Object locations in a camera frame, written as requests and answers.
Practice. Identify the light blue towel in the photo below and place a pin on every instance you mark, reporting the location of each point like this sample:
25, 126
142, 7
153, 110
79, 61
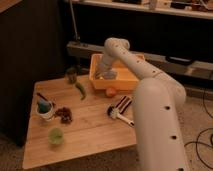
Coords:
109, 75

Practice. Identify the white cup with blue item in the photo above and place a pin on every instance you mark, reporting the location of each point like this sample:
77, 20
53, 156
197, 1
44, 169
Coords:
45, 108

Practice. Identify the upper shelf with items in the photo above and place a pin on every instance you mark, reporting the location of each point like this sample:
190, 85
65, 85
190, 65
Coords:
202, 9

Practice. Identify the metal pole stand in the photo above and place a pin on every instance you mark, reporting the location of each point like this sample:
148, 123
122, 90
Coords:
76, 35

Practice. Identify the dark grape bunch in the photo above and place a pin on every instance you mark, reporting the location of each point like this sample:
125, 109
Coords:
65, 114

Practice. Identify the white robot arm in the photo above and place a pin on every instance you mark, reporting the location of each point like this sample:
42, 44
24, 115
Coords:
156, 100

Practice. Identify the green plastic cup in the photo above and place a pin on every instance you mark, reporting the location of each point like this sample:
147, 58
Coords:
55, 136

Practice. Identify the orange fruit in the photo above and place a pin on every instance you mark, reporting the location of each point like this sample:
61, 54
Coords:
110, 92

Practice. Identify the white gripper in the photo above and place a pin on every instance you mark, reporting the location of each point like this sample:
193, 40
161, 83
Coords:
104, 64

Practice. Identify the green chili pepper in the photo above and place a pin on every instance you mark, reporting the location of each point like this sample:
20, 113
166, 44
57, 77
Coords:
80, 87

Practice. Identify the yellow plastic tray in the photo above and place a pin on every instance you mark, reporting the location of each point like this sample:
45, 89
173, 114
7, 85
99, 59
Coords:
125, 79

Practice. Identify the grey metal bench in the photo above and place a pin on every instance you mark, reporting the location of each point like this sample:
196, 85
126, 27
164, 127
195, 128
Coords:
197, 69

